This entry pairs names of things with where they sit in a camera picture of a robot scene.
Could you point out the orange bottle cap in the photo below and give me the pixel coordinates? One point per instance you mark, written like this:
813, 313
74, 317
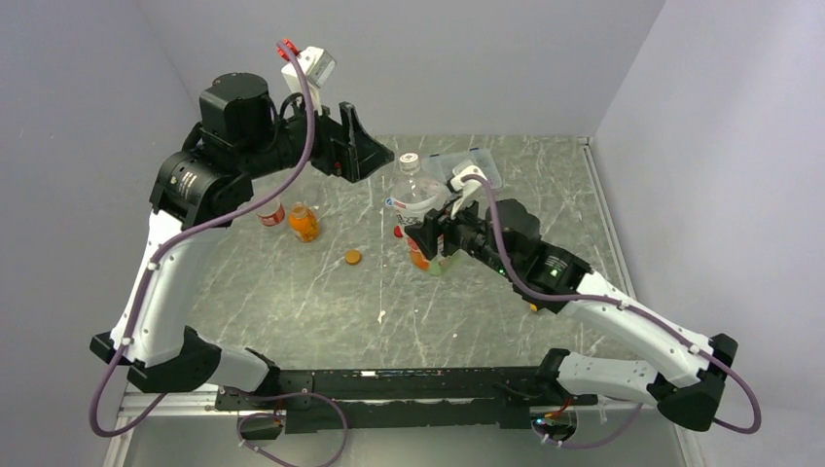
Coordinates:
352, 257

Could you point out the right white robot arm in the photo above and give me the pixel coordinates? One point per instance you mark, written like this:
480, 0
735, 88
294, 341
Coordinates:
677, 371

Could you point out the orange juice bottle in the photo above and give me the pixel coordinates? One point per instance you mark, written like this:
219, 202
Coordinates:
303, 222

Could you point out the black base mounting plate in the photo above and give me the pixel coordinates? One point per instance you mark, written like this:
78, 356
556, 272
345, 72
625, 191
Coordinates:
506, 397

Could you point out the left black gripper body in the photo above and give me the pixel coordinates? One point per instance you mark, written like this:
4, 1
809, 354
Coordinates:
328, 154

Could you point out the aluminium rail frame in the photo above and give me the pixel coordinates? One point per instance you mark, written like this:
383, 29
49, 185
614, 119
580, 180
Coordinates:
185, 429

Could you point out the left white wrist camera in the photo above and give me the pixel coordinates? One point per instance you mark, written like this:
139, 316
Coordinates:
317, 64

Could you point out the white tea bottle cap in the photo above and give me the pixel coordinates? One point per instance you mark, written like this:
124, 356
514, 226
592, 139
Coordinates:
409, 163

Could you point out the large clear tea bottle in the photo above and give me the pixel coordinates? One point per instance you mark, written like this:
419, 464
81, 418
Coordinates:
412, 196

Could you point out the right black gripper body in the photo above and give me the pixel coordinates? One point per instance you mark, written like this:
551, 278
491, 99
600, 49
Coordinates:
467, 232

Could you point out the small red label bottle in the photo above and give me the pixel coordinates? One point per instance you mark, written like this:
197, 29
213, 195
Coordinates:
272, 213

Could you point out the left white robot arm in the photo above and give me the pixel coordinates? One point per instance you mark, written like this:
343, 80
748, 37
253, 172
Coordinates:
240, 137

